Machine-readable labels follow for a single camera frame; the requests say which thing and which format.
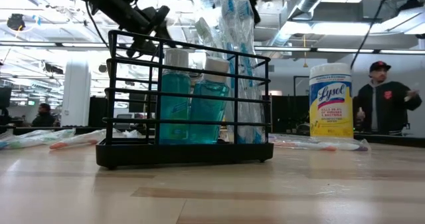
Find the wrapped purple white toothbrush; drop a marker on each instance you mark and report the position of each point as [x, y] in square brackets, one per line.
[360, 148]

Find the yellow Lysol wipes canister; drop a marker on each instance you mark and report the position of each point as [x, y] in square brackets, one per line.
[332, 101]

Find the yellow hanging pendant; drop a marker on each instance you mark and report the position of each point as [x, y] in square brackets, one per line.
[304, 51]

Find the black office partition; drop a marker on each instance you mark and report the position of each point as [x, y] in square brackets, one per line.
[289, 116]

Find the seated person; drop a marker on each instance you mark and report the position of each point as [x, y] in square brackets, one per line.
[44, 117]

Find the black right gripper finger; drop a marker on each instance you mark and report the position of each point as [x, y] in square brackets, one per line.
[256, 11]

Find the black ceiling lamp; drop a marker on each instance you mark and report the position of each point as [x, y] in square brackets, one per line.
[16, 22]

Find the standing person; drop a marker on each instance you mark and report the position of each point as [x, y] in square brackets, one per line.
[388, 104]

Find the blue mouthwash bottle white cap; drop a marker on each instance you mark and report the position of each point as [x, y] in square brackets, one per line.
[207, 112]
[174, 84]

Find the white round column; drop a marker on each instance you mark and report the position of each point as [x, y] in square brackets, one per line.
[76, 94]

